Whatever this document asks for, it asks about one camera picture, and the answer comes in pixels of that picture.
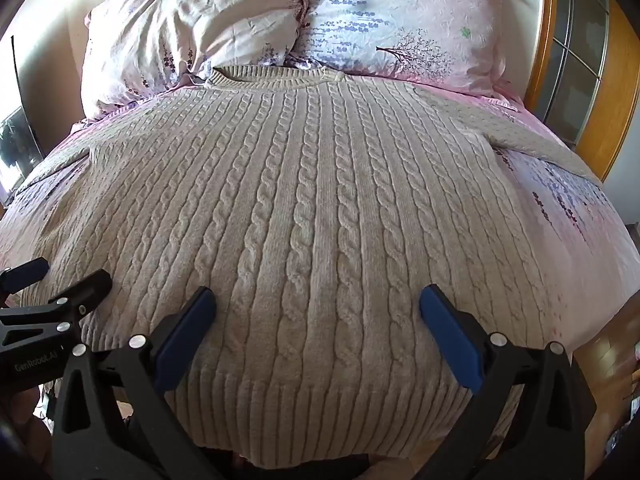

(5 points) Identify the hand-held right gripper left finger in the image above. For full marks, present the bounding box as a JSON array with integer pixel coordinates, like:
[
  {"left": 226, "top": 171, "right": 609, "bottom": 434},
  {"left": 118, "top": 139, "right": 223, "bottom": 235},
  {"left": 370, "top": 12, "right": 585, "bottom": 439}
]
[{"left": 50, "top": 286, "right": 221, "bottom": 480}]

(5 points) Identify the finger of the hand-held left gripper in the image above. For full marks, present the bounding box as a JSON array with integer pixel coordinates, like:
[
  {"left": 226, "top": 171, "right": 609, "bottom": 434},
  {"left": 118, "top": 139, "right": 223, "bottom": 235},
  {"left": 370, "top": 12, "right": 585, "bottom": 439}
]
[
  {"left": 0, "top": 269, "right": 113, "bottom": 348},
  {"left": 0, "top": 257, "right": 49, "bottom": 302}
]

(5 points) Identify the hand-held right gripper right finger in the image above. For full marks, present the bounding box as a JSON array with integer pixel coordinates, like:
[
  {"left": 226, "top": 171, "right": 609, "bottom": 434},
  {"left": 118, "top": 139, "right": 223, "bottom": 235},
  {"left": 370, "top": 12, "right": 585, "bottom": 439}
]
[{"left": 415, "top": 284, "right": 587, "bottom": 480}]

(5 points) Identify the beige cable-knit sweater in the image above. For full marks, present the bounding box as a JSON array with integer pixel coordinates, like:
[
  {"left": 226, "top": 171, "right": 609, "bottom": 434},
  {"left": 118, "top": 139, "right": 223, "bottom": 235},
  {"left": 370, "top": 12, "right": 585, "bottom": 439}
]
[{"left": 0, "top": 66, "right": 606, "bottom": 468}]

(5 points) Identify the dark framed panel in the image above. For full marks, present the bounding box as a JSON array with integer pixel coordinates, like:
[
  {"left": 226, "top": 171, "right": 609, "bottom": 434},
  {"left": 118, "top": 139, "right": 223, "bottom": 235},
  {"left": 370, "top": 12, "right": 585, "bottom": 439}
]
[{"left": 0, "top": 35, "right": 47, "bottom": 198}]

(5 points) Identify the pink floral bed sheet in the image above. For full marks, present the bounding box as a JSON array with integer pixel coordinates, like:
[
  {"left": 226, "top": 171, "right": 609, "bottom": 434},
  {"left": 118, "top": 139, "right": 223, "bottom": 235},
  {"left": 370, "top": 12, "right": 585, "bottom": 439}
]
[{"left": 0, "top": 67, "right": 633, "bottom": 361}]

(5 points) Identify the pale pink floral pillow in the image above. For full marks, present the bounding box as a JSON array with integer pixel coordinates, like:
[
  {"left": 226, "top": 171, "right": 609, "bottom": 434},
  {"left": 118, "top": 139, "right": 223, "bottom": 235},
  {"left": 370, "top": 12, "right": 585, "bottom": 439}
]
[{"left": 82, "top": 0, "right": 308, "bottom": 118}]

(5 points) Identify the tree print floral pillow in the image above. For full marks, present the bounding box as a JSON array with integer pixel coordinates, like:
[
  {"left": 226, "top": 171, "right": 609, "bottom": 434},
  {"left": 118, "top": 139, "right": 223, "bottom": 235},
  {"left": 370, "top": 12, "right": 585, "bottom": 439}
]
[{"left": 287, "top": 0, "right": 513, "bottom": 98}]

